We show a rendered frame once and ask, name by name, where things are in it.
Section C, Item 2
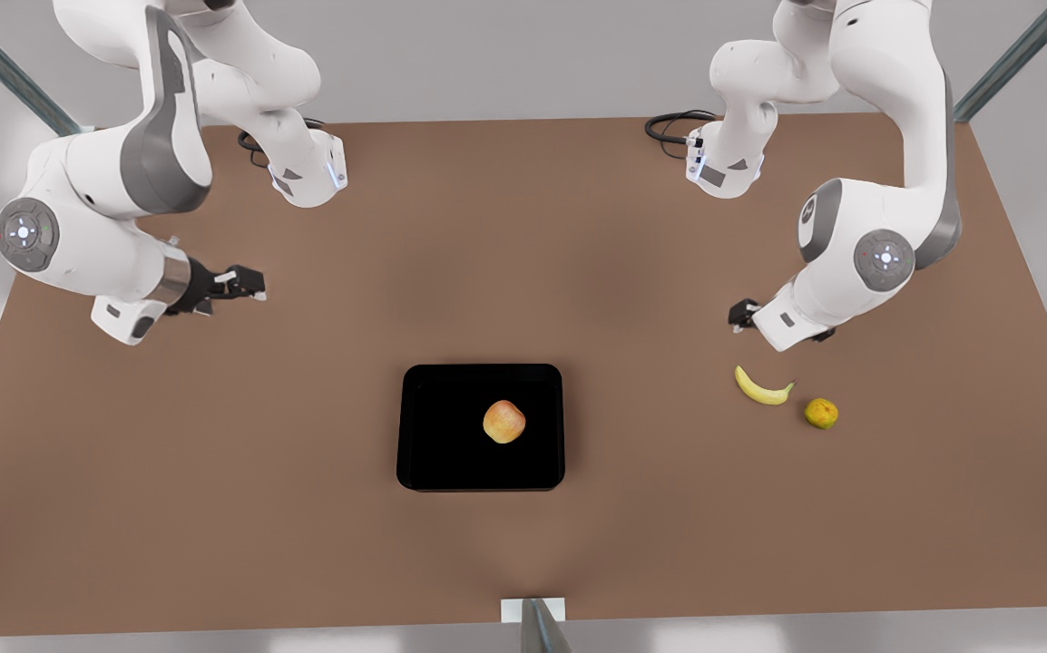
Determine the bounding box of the yellow banana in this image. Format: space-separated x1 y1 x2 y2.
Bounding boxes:
734 365 797 406

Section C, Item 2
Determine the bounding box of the red yellow apple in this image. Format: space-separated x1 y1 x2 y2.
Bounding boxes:
483 400 527 445

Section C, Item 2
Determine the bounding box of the black square tray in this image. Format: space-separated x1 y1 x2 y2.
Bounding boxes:
396 364 566 493

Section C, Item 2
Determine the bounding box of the black cable loop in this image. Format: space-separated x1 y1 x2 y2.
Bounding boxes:
237 117 328 170
644 110 719 162

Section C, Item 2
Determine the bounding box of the silver frame post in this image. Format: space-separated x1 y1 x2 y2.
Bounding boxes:
953 0 1047 123
0 0 83 137
501 598 573 653

